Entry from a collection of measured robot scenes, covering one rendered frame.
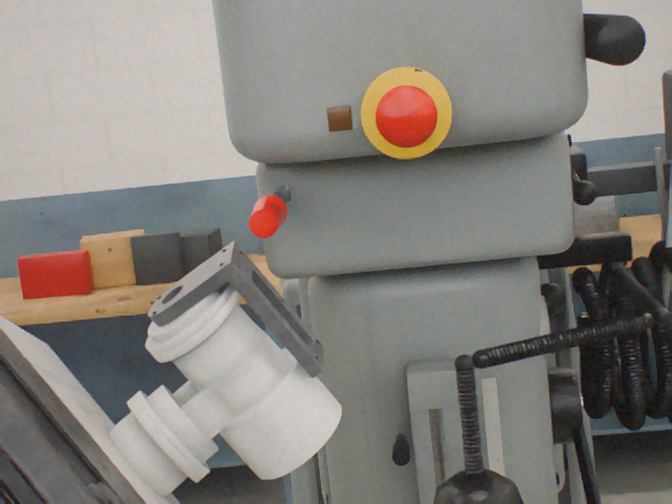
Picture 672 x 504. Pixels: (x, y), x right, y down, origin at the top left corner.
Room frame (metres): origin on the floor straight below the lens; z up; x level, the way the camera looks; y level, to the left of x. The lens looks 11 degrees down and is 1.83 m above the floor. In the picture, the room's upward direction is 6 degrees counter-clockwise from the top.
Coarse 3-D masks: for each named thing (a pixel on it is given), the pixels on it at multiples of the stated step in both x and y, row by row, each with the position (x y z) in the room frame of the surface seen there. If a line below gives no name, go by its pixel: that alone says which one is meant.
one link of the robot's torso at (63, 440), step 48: (0, 336) 0.65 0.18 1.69; (0, 384) 0.55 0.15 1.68; (48, 384) 0.66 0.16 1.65; (0, 432) 0.53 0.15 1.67; (48, 432) 0.56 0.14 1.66; (96, 432) 0.67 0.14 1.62; (144, 432) 0.70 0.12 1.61; (0, 480) 0.80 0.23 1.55; (48, 480) 0.52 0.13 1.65; (96, 480) 0.57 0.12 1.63; (144, 480) 0.69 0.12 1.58
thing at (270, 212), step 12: (276, 192) 0.93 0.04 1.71; (288, 192) 0.96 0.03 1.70; (264, 204) 0.84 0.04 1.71; (276, 204) 0.85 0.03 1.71; (252, 216) 0.83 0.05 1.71; (264, 216) 0.82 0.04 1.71; (276, 216) 0.83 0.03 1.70; (252, 228) 0.83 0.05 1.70; (264, 228) 0.82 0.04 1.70; (276, 228) 0.83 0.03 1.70
